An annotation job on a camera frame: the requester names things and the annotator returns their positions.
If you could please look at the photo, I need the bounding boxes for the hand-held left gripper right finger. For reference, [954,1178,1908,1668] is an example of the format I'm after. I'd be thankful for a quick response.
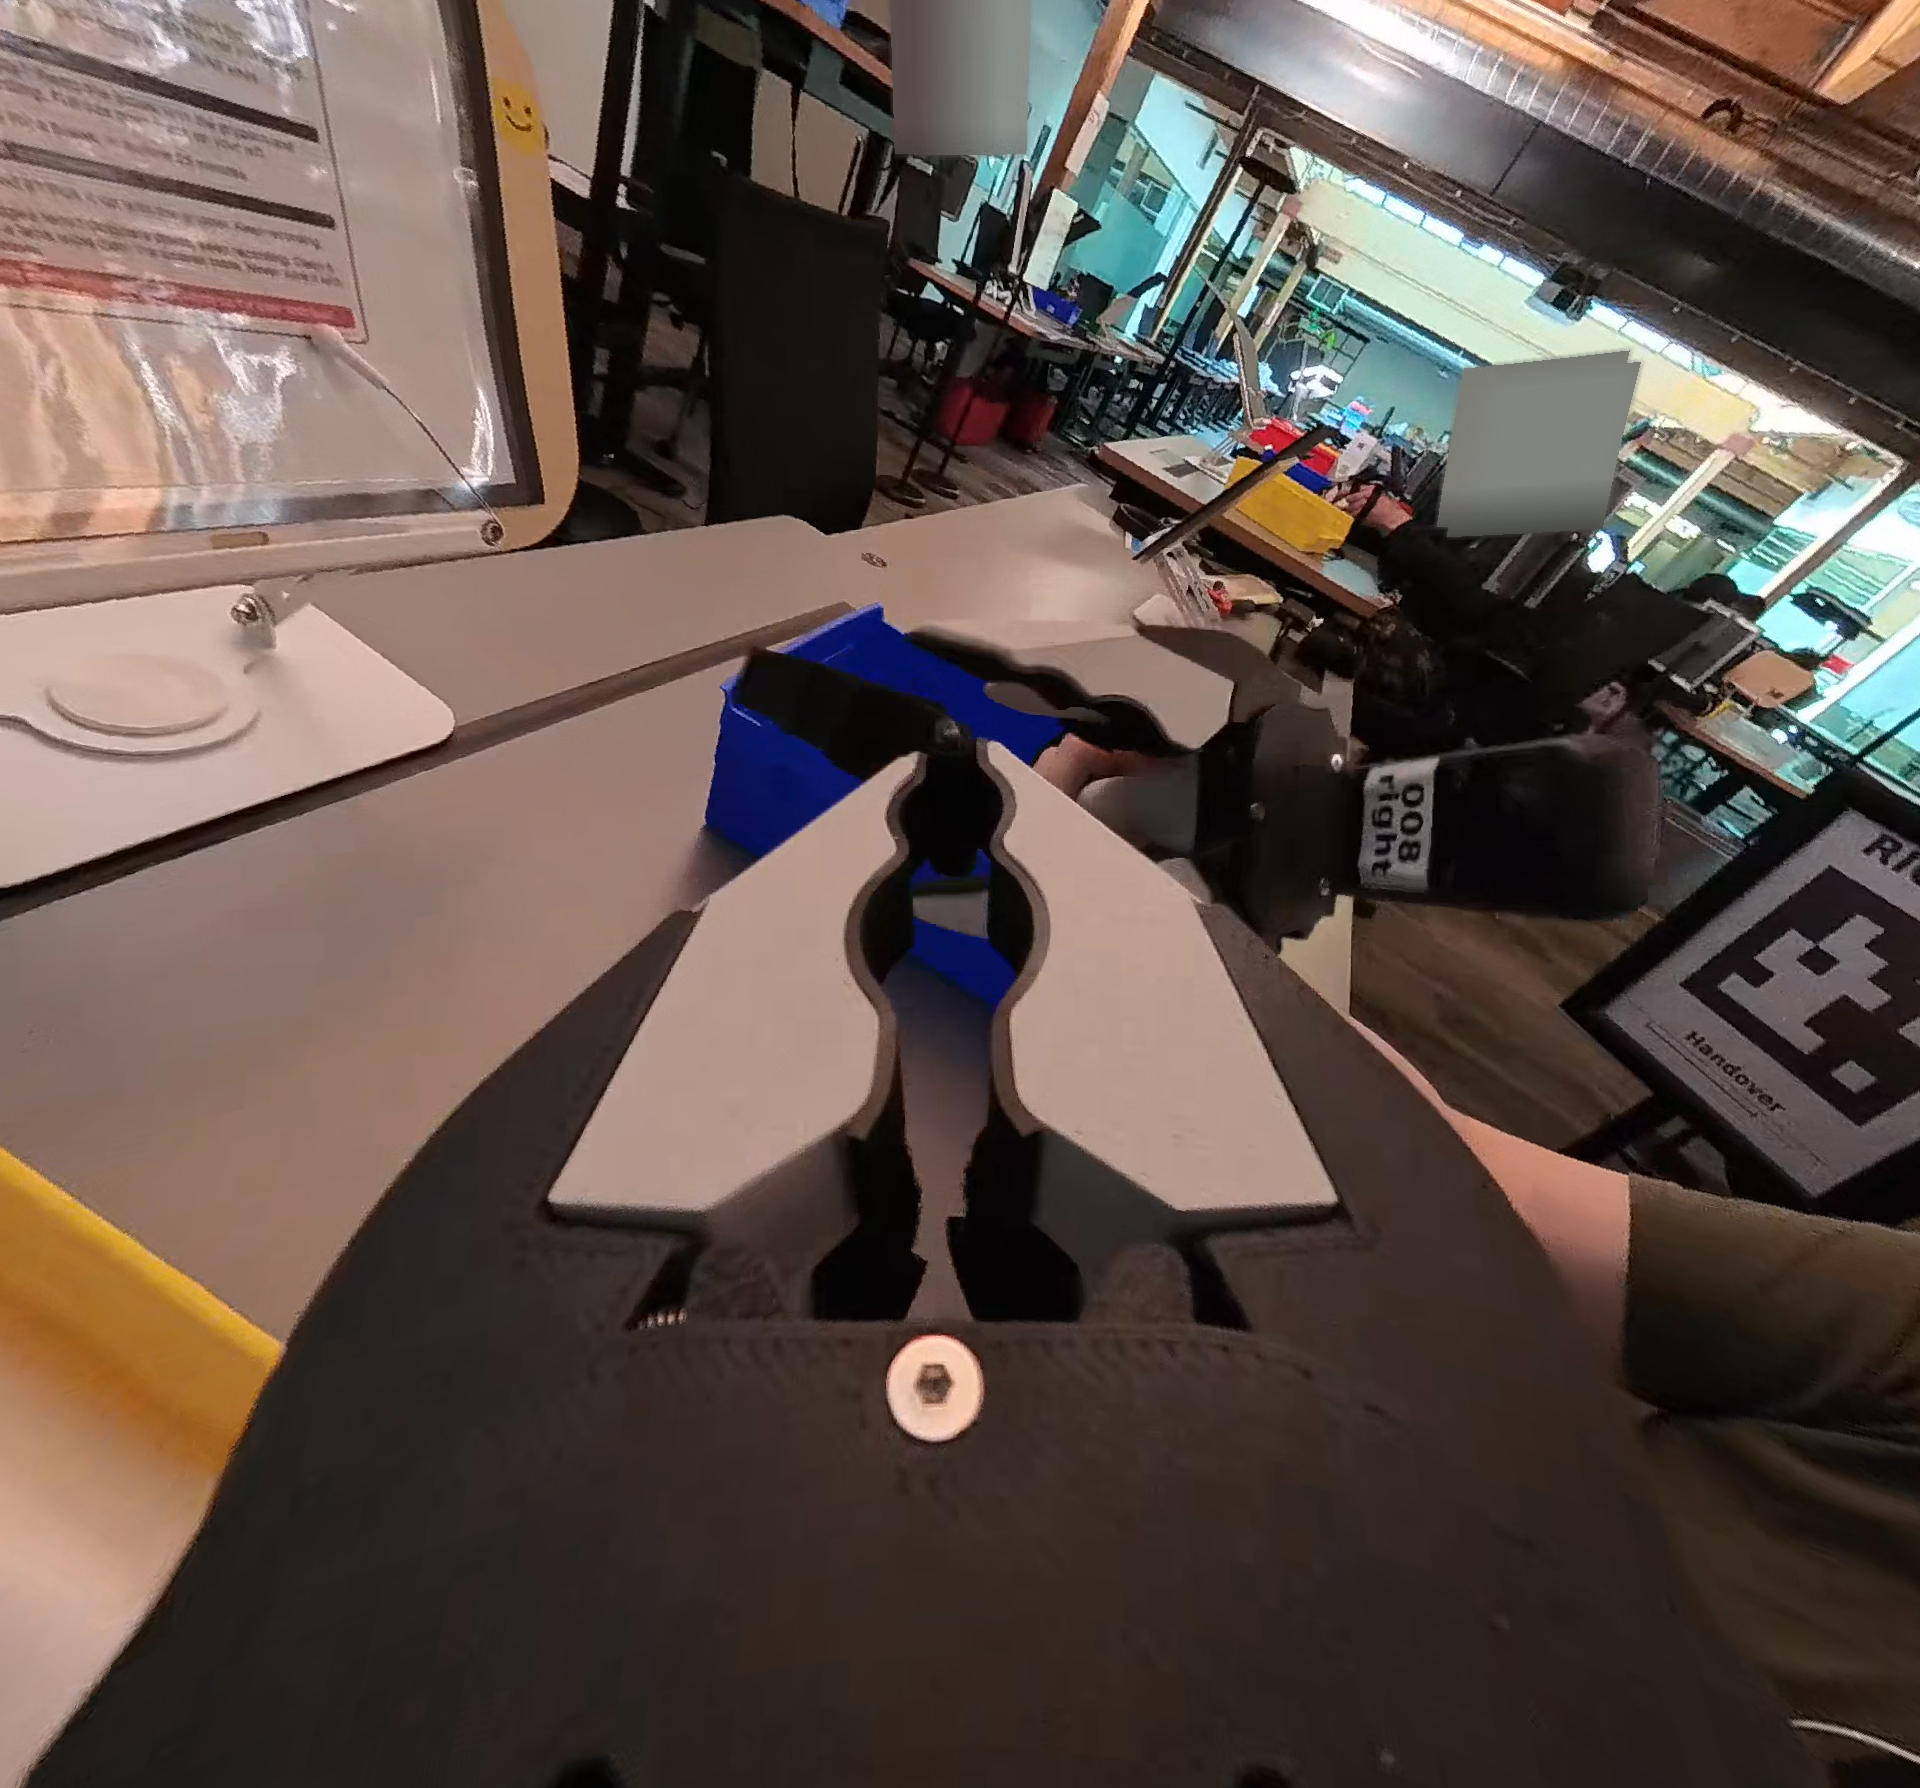
[945,743,1345,1323]

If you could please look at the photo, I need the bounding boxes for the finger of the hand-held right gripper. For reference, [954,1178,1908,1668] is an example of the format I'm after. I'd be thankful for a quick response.
[906,631,1210,763]

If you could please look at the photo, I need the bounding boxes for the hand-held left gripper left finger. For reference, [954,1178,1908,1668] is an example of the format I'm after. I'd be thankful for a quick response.
[545,751,931,1323]

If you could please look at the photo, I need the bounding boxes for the black strap loop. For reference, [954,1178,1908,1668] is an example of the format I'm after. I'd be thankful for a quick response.
[733,645,1005,882]

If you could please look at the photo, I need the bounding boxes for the blue plastic bin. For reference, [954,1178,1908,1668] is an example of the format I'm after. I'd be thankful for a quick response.
[705,603,1087,1009]

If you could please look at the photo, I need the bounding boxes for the yellow plastic bin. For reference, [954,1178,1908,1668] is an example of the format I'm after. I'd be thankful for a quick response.
[0,1143,288,1479]

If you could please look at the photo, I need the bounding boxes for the person's right forearm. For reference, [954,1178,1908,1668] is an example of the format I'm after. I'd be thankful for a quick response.
[1357,1020,1641,1314]

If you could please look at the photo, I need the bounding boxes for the person's right hand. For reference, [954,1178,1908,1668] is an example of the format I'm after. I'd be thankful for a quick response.
[1032,743,1191,835]

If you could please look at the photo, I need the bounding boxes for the clear acrylic stand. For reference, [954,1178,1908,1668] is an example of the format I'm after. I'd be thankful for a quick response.
[1129,420,1340,624]

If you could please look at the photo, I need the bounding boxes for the small yellow storage bin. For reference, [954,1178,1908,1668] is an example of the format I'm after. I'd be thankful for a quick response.
[1226,453,1362,559]

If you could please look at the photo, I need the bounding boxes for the framed marker sign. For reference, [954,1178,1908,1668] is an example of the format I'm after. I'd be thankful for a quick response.
[1565,764,1920,1225]

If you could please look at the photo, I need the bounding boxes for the black fabric chair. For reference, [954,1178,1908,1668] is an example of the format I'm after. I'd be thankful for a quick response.
[702,165,895,535]

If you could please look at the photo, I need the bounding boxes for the olive green shirt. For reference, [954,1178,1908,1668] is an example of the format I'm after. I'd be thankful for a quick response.
[1621,1171,1920,1764]

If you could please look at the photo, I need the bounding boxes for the instruction sheet sign stand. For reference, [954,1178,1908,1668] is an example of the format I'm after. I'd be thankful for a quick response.
[0,0,583,895]

